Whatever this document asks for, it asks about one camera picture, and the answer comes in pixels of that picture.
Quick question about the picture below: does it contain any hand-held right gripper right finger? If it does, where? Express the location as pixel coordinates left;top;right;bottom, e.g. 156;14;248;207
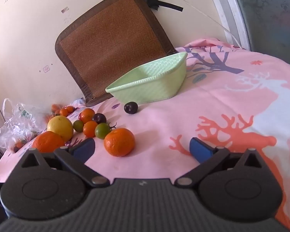
174;137;272;188

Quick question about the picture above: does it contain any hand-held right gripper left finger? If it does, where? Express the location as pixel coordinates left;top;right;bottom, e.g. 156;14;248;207
16;138;110;188

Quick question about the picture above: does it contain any orange tomato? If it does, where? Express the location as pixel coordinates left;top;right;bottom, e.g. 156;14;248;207
80;108;96;124
83;121;98;138

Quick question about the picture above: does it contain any green tomato with stem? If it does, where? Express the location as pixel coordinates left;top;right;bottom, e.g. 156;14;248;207
95;123;117;140

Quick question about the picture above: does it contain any yellow lemon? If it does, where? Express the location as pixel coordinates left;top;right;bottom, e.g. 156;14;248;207
47;115;74;142

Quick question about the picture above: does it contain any dark purple tomato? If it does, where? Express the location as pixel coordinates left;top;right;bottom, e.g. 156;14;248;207
92;113;107;124

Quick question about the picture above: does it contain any large orange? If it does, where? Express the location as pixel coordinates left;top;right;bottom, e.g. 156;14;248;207
104;128;136;157

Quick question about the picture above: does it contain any dark purple plum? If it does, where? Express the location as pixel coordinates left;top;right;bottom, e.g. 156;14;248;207
124;101;138;114

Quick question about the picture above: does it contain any light green plastic basket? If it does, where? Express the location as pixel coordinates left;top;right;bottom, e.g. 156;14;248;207
105;52;188;105

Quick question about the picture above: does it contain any small green tomato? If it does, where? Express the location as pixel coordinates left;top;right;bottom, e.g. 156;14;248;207
73;120;84;133

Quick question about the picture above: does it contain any pink printed blanket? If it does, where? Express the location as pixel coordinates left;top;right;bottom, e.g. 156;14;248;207
0;38;290;232

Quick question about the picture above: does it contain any clear plastic bag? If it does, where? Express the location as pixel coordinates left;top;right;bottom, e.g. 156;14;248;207
0;98;49;154

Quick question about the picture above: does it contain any brown woven seat mat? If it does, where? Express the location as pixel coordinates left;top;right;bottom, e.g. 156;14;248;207
54;0;178;107

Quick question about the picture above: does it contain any window pane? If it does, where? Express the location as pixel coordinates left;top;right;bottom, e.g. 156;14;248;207
228;0;290;66

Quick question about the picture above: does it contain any white window frame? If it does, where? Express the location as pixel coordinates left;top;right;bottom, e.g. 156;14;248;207
206;0;250;51

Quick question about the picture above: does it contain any white cable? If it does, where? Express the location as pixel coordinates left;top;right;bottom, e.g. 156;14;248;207
148;0;242;47

